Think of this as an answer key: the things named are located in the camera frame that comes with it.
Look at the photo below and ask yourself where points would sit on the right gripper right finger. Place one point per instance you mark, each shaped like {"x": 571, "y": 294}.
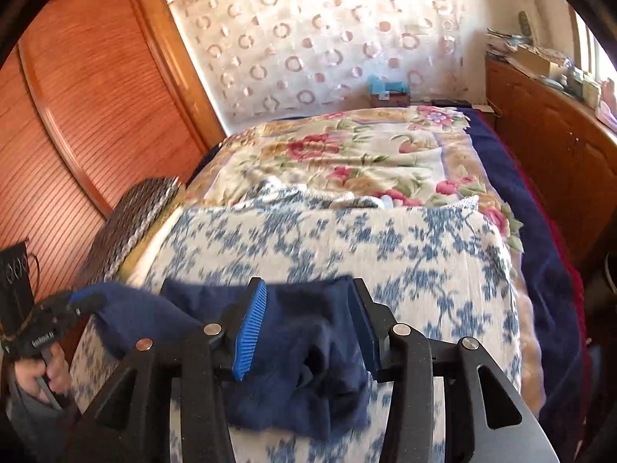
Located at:
{"x": 486, "y": 419}

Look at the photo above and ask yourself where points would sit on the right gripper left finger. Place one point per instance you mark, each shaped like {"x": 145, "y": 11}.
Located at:
{"x": 128, "y": 420}

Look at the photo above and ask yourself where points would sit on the navy blue fleece garment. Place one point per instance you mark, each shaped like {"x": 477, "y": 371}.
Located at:
{"x": 307, "y": 376}

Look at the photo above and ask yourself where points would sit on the grey sleeve forearm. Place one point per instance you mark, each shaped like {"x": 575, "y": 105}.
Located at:
{"x": 43, "y": 429}

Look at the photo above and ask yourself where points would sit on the person's left hand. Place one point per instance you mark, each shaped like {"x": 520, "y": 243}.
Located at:
{"x": 28, "y": 371}

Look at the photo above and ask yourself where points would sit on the dark blue blanket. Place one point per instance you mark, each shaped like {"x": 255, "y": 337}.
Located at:
{"x": 555, "y": 291}

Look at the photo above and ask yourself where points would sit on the dark circle-patterned folded cloth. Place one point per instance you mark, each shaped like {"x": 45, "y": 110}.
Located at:
{"x": 128, "y": 223}

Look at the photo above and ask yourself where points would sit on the blue floral white bedspread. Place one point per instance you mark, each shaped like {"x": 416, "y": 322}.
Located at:
{"x": 445, "y": 271}

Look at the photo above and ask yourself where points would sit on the olive patterned folded cloth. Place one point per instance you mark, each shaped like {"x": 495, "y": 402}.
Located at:
{"x": 159, "y": 227}

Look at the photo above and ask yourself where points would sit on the wooden slatted wardrobe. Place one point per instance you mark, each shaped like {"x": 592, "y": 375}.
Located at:
{"x": 96, "y": 96}

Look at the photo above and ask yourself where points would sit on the red floral cream quilt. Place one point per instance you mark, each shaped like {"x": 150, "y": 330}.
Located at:
{"x": 408, "y": 157}

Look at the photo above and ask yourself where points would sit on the wooden side cabinet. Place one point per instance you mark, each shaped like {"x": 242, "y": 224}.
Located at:
{"x": 567, "y": 154}

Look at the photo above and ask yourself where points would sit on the clutter on cabinet top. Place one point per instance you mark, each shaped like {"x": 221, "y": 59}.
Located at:
{"x": 556, "y": 70}

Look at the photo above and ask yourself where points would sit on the light blue box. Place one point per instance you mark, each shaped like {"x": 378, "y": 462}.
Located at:
{"x": 383, "y": 90}

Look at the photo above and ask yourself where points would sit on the white circle-patterned curtain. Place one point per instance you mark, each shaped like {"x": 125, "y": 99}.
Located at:
{"x": 261, "y": 60}

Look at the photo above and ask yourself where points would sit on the black camera box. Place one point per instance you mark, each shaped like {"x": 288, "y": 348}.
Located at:
{"x": 17, "y": 297}

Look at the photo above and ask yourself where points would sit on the window with wooden frame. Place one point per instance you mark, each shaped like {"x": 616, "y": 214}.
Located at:
{"x": 589, "y": 54}

